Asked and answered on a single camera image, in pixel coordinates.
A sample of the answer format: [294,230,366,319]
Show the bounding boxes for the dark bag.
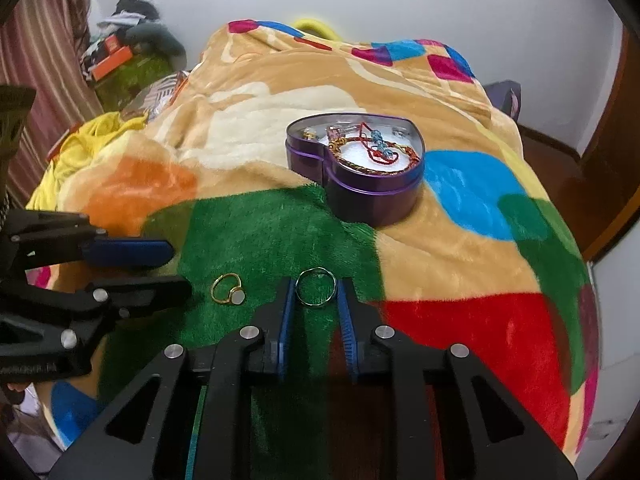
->
[484,80,524,122]

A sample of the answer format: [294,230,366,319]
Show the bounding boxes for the red string bracelet blue beads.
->
[327,121,421,171]

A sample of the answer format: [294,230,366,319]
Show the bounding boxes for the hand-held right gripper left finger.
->
[47,277,297,480]

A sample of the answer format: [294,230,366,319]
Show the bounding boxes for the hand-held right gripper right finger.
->
[336,279,579,480]

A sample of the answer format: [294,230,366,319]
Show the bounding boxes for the pile of clothes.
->
[95,0,187,61]

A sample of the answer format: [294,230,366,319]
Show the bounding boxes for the yellow hoop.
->
[291,17,342,42]

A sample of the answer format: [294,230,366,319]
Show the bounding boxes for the thin silver ring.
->
[295,268,337,307]

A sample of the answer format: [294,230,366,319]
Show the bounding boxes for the brown wooden door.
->
[575,25,640,263]

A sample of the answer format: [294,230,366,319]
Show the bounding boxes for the striped cloth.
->
[120,72,189,117]

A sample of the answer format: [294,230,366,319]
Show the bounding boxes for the colourful patchwork blanket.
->
[25,19,601,480]

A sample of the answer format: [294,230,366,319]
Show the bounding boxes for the yellow blanket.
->
[25,110,162,211]

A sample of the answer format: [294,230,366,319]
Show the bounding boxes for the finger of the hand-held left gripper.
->
[0,210,176,272]
[0,276,193,356]

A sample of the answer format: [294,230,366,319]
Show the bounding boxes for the striped brown curtain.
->
[0,0,103,206]

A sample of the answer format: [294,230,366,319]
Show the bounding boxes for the orange box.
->
[91,45,134,82]

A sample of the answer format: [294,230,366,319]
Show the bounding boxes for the gold ring with white stone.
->
[210,272,247,307]

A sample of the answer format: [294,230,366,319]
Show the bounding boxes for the purple heart-shaped tin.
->
[285,112,426,227]

